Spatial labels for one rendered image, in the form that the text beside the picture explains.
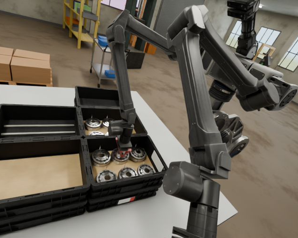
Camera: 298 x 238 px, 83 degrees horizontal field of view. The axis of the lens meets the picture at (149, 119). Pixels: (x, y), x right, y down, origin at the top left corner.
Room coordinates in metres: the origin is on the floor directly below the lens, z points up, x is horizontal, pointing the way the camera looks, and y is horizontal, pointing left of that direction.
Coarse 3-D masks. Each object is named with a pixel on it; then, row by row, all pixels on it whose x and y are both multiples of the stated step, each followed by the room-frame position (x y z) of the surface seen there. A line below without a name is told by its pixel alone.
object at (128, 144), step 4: (120, 136) 0.68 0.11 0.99; (124, 136) 0.68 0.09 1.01; (128, 136) 0.68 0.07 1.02; (120, 140) 0.68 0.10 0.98; (124, 140) 0.67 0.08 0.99; (128, 140) 0.68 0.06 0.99; (120, 144) 0.66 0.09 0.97; (124, 144) 0.67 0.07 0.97; (128, 144) 0.68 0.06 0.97; (120, 148) 0.64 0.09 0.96
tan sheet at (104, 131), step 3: (84, 120) 0.90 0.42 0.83; (84, 123) 0.88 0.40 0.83; (84, 126) 0.85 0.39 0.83; (87, 129) 0.83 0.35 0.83; (99, 129) 0.87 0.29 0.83; (102, 129) 0.88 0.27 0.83; (105, 129) 0.89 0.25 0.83; (87, 132) 0.80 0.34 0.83; (90, 132) 0.81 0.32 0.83; (102, 132) 0.85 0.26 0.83; (105, 132) 0.87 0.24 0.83; (132, 132) 0.97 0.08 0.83; (135, 132) 0.98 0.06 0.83
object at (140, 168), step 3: (141, 165) 0.67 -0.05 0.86; (144, 165) 0.68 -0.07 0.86; (147, 165) 0.69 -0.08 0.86; (138, 168) 0.64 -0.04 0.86; (141, 168) 0.65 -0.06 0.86; (150, 168) 0.67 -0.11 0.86; (138, 171) 0.62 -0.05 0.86; (141, 171) 0.63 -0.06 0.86; (153, 171) 0.66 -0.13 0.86; (141, 174) 0.61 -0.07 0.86
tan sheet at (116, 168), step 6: (90, 156) 0.63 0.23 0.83; (126, 162) 0.68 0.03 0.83; (132, 162) 0.70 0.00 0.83; (138, 162) 0.71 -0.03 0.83; (144, 162) 0.73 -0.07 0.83; (150, 162) 0.75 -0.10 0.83; (96, 168) 0.57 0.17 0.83; (102, 168) 0.59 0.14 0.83; (108, 168) 0.60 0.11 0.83; (114, 168) 0.61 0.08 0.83; (120, 168) 0.63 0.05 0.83; (96, 174) 0.54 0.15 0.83
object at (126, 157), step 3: (114, 150) 0.71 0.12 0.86; (117, 150) 0.72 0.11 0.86; (114, 153) 0.68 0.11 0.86; (114, 156) 0.66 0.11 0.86; (117, 156) 0.67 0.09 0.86; (126, 156) 0.70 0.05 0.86; (117, 159) 0.65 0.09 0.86; (120, 159) 0.66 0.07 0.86; (123, 159) 0.67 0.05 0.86; (126, 159) 0.67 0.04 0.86
